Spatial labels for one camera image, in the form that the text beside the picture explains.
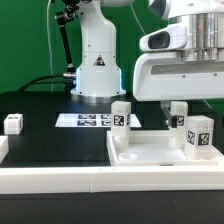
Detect white square tabletop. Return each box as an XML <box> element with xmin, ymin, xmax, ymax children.
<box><xmin>107</xmin><ymin>130</ymin><xmax>224</xmax><ymax>166</ymax></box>

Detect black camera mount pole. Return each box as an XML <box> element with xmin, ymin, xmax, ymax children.
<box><xmin>54</xmin><ymin>3</ymin><xmax>81</xmax><ymax>79</ymax></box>

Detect white front fence wall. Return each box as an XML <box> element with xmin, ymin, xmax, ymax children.
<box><xmin>0</xmin><ymin>166</ymin><xmax>224</xmax><ymax>194</ymax></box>

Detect white left fence piece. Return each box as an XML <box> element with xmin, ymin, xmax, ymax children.
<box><xmin>0</xmin><ymin>136</ymin><xmax>9</xmax><ymax>164</ymax></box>

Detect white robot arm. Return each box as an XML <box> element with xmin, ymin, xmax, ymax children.
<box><xmin>66</xmin><ymin>0</ymin><xmax>224</xmax><ymax>127</ymax></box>

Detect black base cables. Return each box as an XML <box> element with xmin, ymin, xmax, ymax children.
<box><xmin>17</xmin><ymin>73</ymin><xmax>76</xmax><ymax>93</ymax></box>

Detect white tag marker sheet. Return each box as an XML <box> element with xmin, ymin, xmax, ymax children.
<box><xmin>55</xmin><ymin>113</ymin><xmax>141</xmax><ymax>128</ymax></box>

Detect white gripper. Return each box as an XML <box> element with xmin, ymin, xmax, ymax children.
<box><xmin>133</xmin><ymin>51</ymin><xmax>224</xmax><ymax>128</ymax></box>

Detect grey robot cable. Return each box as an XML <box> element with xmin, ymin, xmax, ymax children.
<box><xmin>46</xmin><ymin>0</ymin><xmax>55</xmax><ymax>92</ymax></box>

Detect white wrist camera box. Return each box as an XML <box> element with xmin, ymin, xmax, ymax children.
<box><xmin>139</xmin><ymin>23</ymin><xmax>188</xmax><ymax>52</ymax></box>

